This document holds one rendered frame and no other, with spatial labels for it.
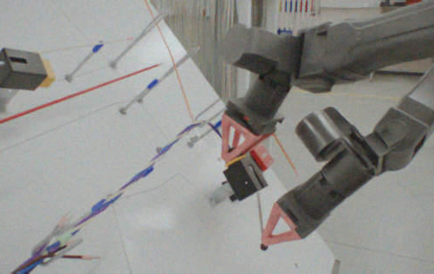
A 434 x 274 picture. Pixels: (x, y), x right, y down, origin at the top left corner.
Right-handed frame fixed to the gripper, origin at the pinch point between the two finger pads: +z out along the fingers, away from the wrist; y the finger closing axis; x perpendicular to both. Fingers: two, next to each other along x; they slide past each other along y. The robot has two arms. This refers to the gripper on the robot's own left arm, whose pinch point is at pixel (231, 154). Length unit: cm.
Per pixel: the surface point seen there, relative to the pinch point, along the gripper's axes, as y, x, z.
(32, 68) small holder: 30.0, -15.1, -6.7
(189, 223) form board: 9.6, 2.8, 9.0
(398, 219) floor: -241, 42, 69
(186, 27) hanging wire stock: -52, -50, -2
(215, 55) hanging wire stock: -52, -38, 0
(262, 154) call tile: -17.9, -0.2, 3.5
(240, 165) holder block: 2.2, 2.9, -0.5
